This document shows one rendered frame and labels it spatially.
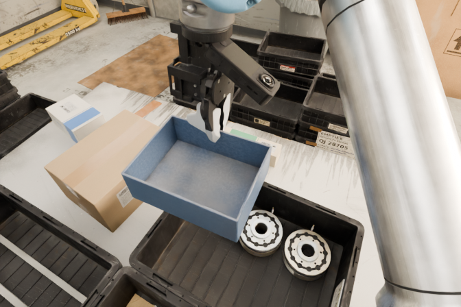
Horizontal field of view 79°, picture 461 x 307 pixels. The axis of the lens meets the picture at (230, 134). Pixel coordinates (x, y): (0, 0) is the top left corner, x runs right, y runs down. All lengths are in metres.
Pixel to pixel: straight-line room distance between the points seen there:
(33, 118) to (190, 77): 1.64
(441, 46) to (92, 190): 2.70
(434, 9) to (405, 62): 2.59
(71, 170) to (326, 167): 0.81
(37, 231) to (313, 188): 0.79
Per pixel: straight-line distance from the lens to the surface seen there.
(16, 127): 2.00
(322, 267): 0.69
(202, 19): 0.38
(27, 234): 0.88
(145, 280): 0.60
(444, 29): 2.88
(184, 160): 0.55
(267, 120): 1.58
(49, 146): 1.26
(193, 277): 0.70
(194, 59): 0.44
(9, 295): 0.81
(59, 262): 0.80
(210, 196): 0.50
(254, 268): 0.70
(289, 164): 1.02
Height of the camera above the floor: 1.49
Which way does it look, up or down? 46 degrees down
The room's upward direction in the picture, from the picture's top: straight up
